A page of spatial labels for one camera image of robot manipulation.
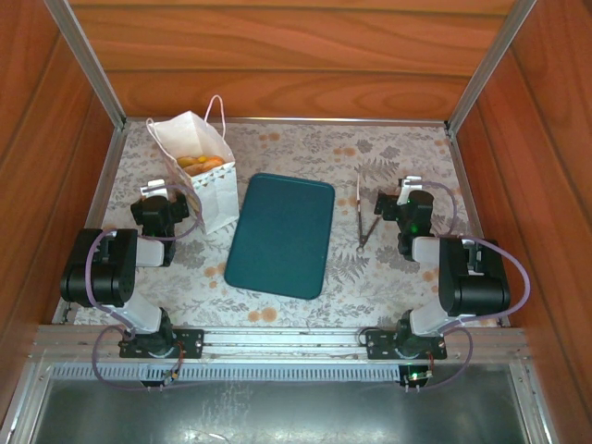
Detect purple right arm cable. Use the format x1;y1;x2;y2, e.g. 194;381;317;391
418;181;533;392

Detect aluminium frame post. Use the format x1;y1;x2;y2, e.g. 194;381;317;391
44;0;129;133
446;0;537;135

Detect teal plastic tray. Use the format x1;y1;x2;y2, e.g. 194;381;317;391
224;172;337;301

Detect aluminium table edge strip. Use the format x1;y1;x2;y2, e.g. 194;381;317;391
444;123;512;327
124;117;449;127
53;127;127;325

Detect grey metal sheet panel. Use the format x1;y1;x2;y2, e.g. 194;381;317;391
27;369;547;444

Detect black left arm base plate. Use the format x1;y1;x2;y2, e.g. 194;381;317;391
118;327;204;360

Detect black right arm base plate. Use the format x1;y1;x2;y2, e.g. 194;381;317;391
364;327;449;361

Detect white paper gift bag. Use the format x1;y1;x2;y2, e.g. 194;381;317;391
145;94;240;236

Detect aluminium mounting rail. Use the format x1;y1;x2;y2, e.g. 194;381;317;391
27;323;531;366

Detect tongs with white tips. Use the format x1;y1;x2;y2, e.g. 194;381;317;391
353;174;386;254

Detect slotted grey cable duct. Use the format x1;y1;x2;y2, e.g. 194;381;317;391
48;363;512;383

